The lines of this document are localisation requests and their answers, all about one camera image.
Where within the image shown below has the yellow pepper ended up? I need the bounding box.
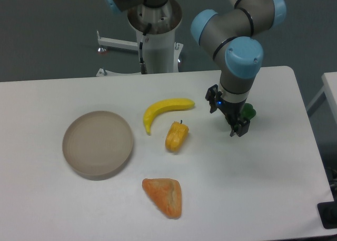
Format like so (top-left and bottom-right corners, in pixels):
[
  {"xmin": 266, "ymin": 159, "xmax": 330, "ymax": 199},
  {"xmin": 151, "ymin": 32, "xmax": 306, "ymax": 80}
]
[{"xmin": 165, "ymin": 120, "xmax": 189, "ymax": 153}]

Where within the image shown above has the beige round plate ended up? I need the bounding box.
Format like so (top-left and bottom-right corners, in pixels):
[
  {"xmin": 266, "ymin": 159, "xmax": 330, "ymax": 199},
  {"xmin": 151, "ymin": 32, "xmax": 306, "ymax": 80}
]
[{"xmin": 62, "ymin": 111, "xmax": 134, "ymax": 180}]

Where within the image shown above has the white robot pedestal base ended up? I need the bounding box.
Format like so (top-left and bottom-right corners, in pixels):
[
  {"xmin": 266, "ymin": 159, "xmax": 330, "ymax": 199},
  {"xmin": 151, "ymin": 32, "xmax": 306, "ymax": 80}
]
[{"xmin": 97, "ymin": 0, "xmax": 183, "ymax": 74}]

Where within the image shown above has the black device at edge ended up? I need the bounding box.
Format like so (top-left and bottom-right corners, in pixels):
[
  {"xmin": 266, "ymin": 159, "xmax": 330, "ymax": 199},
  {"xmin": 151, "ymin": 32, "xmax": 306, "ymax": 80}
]
[{"xmin": 317, "ymin": 201, "xmax": 336, "ymax": 229}]

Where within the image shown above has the white side table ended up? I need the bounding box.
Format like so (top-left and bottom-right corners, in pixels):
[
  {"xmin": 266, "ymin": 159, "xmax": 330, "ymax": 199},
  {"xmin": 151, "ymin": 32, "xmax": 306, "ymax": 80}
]
[{"xmin": 306, "ymin": 72, "xmax": 336, "ymax": 121}]

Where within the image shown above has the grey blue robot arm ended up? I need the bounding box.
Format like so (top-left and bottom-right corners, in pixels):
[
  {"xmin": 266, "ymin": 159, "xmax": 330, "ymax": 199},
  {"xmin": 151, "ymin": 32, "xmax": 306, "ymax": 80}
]
[{"xmin": 106, "ymin": 0, "xmax": 286, "ymax": 136}]

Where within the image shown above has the green pepper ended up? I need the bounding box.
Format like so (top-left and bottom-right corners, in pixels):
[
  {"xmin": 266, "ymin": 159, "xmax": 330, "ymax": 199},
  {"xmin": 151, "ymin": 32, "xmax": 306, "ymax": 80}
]
[{"xmin": 241, "ymin": 103, "xmax": 256, "ymax": 120}]

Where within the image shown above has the orange triangular bread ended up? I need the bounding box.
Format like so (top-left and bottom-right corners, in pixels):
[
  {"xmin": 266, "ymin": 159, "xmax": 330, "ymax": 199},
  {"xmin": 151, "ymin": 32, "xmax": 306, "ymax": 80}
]
[{"xmin": 142, "ymin": 178, "xmax": 182, "ymax": 219}]

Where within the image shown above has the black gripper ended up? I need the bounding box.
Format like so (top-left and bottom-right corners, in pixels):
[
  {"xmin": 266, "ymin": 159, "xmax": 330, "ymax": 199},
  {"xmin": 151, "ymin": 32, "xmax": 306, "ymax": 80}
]
[{"xmin": 205, "ymin": 84, "xmax": 250, "ymax": 137}]

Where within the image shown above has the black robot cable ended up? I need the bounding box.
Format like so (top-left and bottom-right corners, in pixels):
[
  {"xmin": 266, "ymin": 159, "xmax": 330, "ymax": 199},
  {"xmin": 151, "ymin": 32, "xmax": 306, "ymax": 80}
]
[{"xmin": 138, "ymin": 23, "xmax": 152, "ymax": 75}]

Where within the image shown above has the yellow banana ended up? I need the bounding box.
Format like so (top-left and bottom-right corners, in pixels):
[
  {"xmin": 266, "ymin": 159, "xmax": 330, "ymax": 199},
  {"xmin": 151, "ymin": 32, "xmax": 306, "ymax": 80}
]
[{"xmin": 143, "ymin": 98, "xmax": 195, "ymax": 135}]

